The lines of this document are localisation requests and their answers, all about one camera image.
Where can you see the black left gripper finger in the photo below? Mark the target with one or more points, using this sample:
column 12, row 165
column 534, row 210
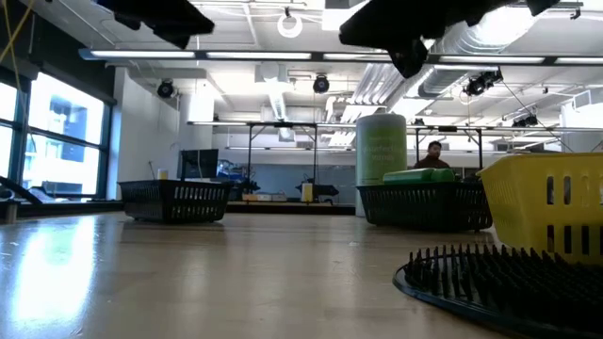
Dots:
column 184, row 19
column 176, row 40

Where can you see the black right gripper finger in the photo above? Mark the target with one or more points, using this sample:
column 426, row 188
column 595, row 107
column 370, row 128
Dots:
column 409, row 61
column 391, row 23

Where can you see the green travel bottle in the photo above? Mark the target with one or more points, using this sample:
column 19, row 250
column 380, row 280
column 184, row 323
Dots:
column 410, row 176

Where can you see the yellow plastic basket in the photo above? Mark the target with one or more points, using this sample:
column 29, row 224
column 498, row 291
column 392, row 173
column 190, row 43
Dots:
column 527, row 216

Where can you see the black ceiling spotlight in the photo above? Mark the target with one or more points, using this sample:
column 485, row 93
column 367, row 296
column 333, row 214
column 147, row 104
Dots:
column 321, row 84
column 165, row 88

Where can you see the black ceiling track light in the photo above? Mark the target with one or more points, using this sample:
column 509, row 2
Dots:
column 525, row 121
column 480, row 84

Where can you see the long ceiling light bar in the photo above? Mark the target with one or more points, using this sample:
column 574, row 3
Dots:
column 259, row 55

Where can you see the green white wipes canister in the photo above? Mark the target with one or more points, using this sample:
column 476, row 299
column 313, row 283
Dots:
column 381, row 150

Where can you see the white round pendant lamp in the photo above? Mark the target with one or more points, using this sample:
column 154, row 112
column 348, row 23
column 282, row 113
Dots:
column 289, row 26

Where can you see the person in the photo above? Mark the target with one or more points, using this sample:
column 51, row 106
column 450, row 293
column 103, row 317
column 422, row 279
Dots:
column 432, row 160

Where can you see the black computer monitor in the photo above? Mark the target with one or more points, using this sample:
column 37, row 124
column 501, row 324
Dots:
column 200, row 164

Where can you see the yellow cup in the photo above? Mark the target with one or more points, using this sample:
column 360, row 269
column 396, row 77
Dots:
column 163, row 174

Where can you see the black plastic basket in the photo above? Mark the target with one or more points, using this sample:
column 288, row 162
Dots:
column 424, row 207
column 174, row 200

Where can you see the small yellow container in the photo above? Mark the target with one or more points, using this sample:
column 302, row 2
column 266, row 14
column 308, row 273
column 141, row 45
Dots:
column 307, row 190

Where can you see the black metal gantry frame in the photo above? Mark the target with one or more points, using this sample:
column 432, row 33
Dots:
column 447, row 128
column 282, row 124

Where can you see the window with dark frame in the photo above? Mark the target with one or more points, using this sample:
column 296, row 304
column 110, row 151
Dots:
column 61, row 141

